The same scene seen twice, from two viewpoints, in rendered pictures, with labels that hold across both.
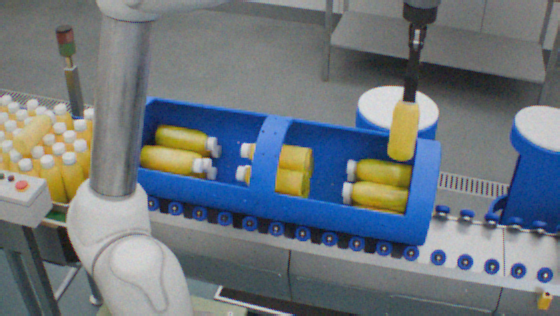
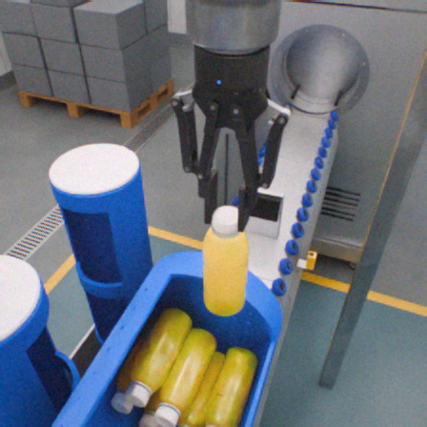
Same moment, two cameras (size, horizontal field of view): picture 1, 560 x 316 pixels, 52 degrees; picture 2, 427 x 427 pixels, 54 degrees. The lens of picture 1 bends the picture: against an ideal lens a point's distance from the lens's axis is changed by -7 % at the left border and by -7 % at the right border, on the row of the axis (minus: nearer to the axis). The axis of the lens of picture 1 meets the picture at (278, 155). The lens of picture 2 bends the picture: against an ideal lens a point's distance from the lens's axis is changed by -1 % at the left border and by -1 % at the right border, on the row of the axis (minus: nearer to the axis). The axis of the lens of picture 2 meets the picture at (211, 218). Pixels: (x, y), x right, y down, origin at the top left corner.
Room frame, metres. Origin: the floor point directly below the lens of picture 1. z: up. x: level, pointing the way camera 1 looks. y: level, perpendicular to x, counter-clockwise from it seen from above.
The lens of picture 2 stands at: (1.20, 0.13, 1.78)
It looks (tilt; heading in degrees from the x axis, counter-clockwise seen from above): 41 degrees down; 276
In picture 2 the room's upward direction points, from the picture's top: straight up
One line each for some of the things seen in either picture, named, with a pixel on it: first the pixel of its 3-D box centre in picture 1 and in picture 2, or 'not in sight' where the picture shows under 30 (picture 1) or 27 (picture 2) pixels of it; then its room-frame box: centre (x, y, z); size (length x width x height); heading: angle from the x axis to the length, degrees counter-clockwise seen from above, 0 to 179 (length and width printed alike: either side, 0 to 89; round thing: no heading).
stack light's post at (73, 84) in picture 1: (93, 184); not in sight; (1.92, 0.76, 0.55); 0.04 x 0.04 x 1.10; 76
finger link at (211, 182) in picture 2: not in sight; (211, 197); (1.25, -0.31, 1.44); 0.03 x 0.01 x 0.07; 76
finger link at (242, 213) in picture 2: (410, 88); (244, 205); (1.20, -0.30, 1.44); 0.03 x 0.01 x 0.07; 76
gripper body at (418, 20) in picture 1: (418, 21); (231, 86); (1.22, -0.30, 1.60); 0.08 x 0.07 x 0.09; 166
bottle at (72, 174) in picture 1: (74, 181); not in sight; (1.41, 0.62, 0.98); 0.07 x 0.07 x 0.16
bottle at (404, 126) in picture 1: (404, 126); (225, 265); (1.22, -0.30, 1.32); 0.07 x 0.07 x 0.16
